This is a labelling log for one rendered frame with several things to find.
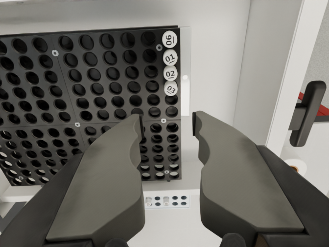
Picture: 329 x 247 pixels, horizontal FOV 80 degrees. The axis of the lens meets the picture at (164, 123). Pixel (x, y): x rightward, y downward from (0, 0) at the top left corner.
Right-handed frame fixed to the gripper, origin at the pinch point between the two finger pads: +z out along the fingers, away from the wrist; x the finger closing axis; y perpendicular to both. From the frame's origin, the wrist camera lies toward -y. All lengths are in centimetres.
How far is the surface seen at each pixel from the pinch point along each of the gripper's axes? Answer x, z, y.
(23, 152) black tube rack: -16.9, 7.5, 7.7
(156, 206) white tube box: -3.2, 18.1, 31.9
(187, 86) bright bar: 2.7, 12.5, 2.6
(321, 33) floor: 80, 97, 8
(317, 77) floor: 85, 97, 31
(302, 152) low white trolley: 27.8, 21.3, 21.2
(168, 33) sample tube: 0.4, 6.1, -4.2
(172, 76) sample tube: 0.6, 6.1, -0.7
